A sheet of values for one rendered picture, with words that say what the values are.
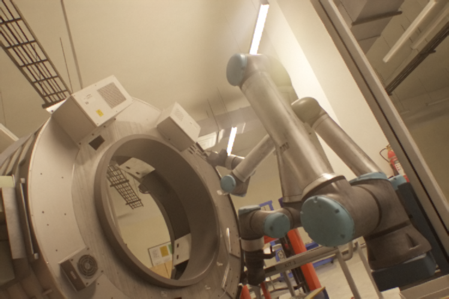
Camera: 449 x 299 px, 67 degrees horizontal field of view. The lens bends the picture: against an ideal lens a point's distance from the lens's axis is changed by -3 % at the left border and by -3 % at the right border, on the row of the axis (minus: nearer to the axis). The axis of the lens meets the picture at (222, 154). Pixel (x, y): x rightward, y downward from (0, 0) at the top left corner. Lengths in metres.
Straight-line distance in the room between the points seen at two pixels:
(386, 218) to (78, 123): 1.25
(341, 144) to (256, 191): 9.46
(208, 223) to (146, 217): 8.89
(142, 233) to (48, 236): 9.53
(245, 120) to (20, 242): 6.33
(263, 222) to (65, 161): 0.87
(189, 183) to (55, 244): 1.02
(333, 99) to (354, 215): 3.80
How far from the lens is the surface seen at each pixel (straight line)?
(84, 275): 1.39
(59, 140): 1.65
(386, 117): 1.31
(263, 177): 11.40
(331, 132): 1.86
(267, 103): 1.16
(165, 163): 2.17
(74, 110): 1.62
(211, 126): 7.27
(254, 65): 1.25
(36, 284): 1.51
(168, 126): 2.13
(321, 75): 4.89
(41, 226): 1.43
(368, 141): 4.67
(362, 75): 1.35
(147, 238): 10.88
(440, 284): 2.24
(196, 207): 2.21
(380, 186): 1.16
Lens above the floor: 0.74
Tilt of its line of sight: 18 degrees up
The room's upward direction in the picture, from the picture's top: 21 degrees counter-clockwise
